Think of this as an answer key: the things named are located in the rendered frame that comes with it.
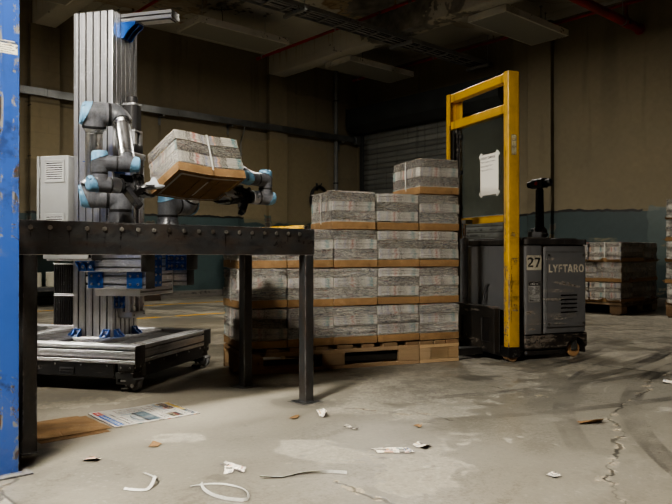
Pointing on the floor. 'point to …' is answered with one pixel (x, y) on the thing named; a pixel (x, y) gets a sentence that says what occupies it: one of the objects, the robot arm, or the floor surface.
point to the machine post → (9, 234)
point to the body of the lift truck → (537, 289)
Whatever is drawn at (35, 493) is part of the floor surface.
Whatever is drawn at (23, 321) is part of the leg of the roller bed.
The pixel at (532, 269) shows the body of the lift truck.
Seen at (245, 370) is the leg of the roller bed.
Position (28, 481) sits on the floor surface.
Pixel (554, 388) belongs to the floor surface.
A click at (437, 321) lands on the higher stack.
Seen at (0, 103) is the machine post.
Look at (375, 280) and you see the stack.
